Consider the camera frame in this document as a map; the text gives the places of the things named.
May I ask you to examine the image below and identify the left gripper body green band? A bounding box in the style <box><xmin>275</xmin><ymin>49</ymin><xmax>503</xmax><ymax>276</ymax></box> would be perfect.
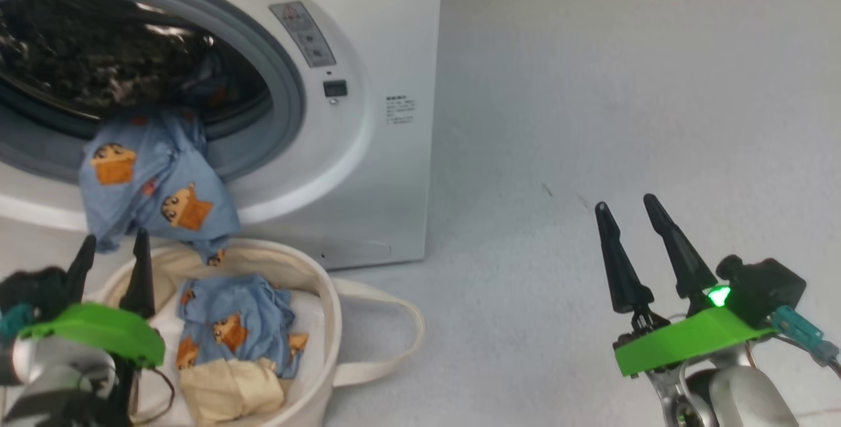
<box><xmin>20</xmin><ymin>302</ymin><xmax>166</xmax><ymax>369</ymax></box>

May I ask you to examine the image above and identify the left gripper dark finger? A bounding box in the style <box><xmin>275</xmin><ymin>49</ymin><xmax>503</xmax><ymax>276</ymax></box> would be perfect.
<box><xmin>66</xmin><ymin>235</ymin><xmax>97</xmax><ymax>306</ymax></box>
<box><xmin>120</xmin><ymin>228</ymin><xmax>156</xmax><ymax>318</ymax></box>

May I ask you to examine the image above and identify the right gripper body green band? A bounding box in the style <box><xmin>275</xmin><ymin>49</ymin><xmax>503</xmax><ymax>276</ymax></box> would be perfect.
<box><xmin>613</xmin><ymin>307</ymin><xmax>773</xmax><ymax>377</ymax></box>

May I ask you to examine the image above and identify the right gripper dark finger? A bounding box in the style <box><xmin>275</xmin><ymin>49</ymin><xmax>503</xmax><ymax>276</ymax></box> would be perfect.
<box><xmin>595</xmin><ymin>202</ymin><xmax>655</xmax><ymax>314</ymax></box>
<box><xmin>643</xmin><ymin>194</ymin><xmax>718</xmax><ymax>300</ymax></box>

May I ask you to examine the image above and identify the blue cartoon print garment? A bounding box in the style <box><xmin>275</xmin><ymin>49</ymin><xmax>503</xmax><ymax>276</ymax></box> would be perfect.
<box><xmin>176</xmin><ymin>274</ymin><xmax>309</xmax><ymax>378</ymax></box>
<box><xmin>79</xmin><ymin>108</ymin><xmax>240</xmax><ymax>267</ymax></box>

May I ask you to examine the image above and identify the cream cloth garment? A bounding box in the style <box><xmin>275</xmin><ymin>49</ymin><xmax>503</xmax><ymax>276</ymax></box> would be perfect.
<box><xmin>179</xmin><ymin>357</ymin><xmax>286</xmax><ymax>425</ymax></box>

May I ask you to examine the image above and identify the cream canvas laundry basket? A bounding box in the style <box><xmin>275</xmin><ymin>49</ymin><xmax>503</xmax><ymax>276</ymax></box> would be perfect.
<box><xmin>85</xmin><ymin>238</ymin><xmax>426</xmax><ymax>427</ymax></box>

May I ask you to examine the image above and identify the white front-load washing machine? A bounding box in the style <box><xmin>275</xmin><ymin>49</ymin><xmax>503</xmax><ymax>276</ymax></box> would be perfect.
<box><xmin>0</xmin><ymin>0</ymin><xmax>444</xmax><ymax>270</ymax></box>

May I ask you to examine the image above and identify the steel washer drum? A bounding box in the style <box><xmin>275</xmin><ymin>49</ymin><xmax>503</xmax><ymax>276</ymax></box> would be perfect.
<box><xmin>0</xmin><ymin>0</ymin><xmax>270</xmax><ymax>119</ymax></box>

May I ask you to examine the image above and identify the grey warning sticker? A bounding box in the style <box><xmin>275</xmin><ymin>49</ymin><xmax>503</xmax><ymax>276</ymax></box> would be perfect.
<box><xmin>269</xmin><ymin>1</ymin><xmax>337</xmax><ymax>68</ymax></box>

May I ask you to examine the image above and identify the left teal connector cable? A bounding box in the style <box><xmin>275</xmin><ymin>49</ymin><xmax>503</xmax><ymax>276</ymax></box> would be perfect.
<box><xmin>0</xmin><ymin>302</ymin><xmax>34</xmax><ymax>344</ymax></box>

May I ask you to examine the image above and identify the teal connector cable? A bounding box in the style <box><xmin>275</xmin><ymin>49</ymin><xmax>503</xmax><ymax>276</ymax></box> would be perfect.
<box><xmin>0</xmin><ymin>302</ymin><xmax>34</xmax><ymax>344</ymax></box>
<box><xmin>769</xmin><ymin>305</ymin><xmax>841</xmax><ymax>375</ymax></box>

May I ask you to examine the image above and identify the right teal connector cable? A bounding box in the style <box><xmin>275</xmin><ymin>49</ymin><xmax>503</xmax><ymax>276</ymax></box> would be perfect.
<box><xmin>769</xmin><ymin>305</ymin><xmax>841</xmax><ymax>375</ymax></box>

